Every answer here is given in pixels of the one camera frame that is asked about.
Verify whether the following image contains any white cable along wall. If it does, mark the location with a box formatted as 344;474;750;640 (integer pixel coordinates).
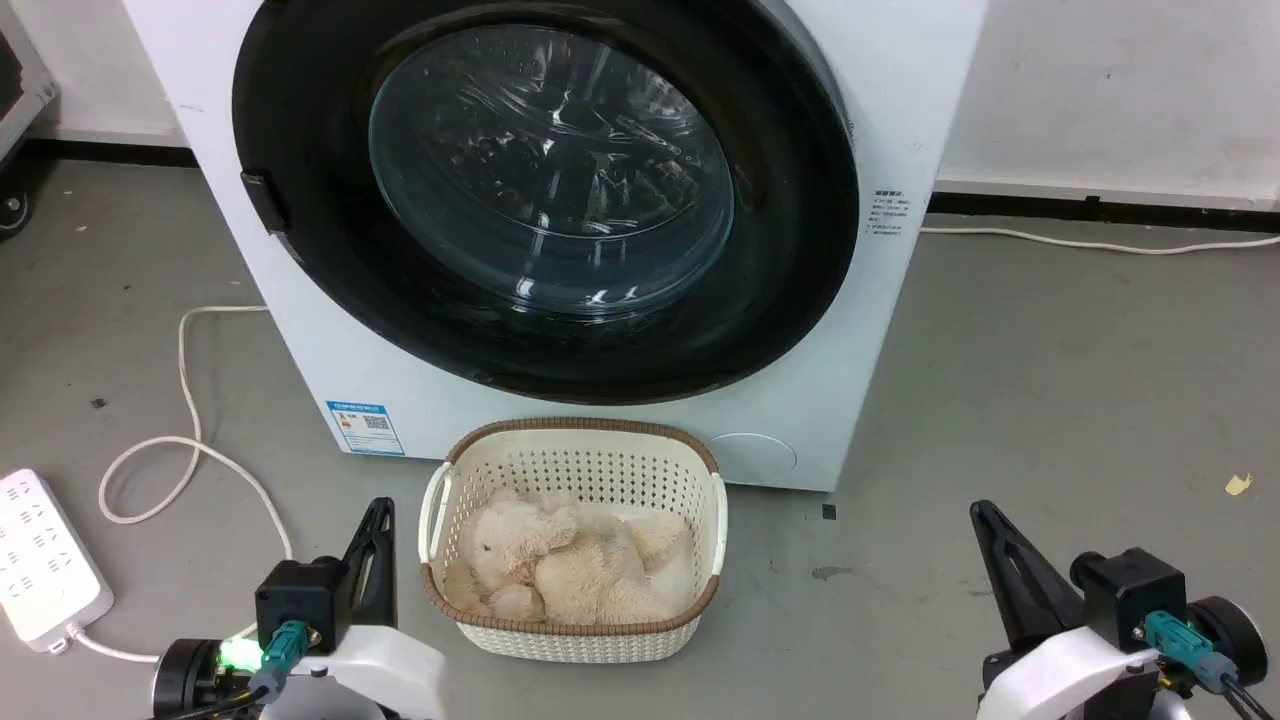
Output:
920;225;1280;255

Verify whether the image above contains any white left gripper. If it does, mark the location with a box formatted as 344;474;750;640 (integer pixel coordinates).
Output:
258;497;448;720

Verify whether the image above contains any white front-load washing machine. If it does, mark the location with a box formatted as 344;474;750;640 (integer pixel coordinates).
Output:
122;0;991;493

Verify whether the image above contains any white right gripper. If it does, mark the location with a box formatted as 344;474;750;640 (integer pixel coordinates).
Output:
969;501;1166;720

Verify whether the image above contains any black round glass washer door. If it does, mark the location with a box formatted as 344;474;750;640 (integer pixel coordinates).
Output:
232;0;861;406

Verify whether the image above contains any teal left camera cable plug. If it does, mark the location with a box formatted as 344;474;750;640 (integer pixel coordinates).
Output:
248;620;311;701

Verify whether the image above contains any teal right camera cable plug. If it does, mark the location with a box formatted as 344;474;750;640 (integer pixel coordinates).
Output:
1143;611;1241;693

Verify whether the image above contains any cream perforated laundry basket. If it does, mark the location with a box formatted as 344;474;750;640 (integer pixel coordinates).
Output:
418;417;728;665

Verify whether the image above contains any white power strip cable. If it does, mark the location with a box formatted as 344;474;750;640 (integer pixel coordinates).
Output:
68;304;294;665

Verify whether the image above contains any grey wheeled cart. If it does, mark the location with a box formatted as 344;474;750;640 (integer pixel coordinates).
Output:
0;0;61;241

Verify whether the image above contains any small printed warning label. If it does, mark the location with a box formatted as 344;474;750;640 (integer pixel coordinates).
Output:
866;188;913;239

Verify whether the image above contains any blue energy label sticker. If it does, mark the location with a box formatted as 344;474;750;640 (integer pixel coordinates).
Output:
325;400;406;457

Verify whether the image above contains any beige plush toy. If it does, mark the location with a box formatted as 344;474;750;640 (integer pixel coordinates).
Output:
442;490;695;625

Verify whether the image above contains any teal camera cable plug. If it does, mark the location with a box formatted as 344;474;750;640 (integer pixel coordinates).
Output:
248;620;311;701
1143;611;1241;693

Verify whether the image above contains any white power strip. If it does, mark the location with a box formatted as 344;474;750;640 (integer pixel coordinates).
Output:
0;468;115;654

